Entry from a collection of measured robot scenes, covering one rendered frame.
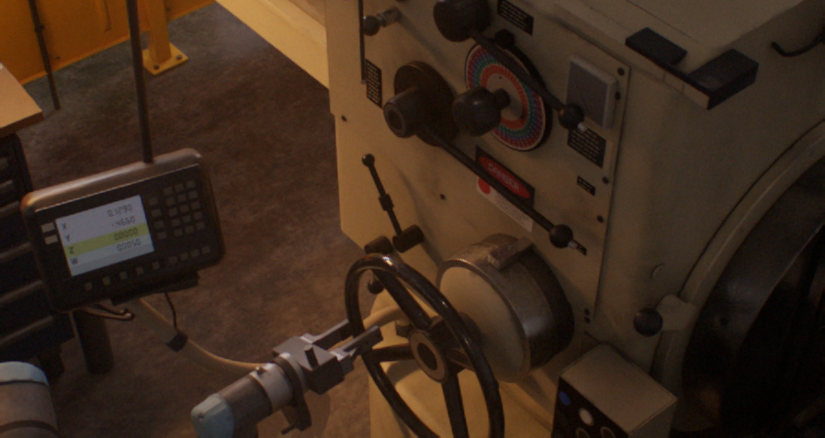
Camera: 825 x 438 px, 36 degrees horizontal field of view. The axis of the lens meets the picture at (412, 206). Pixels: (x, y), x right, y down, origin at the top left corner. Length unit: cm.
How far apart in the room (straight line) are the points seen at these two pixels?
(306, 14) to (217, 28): 210
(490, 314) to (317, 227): 214
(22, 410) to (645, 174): 92
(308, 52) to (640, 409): 138
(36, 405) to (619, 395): 84
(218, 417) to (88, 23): 277
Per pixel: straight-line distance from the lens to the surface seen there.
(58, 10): 452
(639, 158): 173
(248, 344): 376
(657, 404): 192
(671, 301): 191
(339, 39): 222
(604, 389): 193
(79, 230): 236
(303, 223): 409
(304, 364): 205
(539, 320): 198
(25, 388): 190
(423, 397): 284
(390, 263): 190
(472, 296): 200
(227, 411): 201
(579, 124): 171
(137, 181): 235
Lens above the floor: 283
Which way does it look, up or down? 43 degrees down
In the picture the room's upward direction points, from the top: straight up
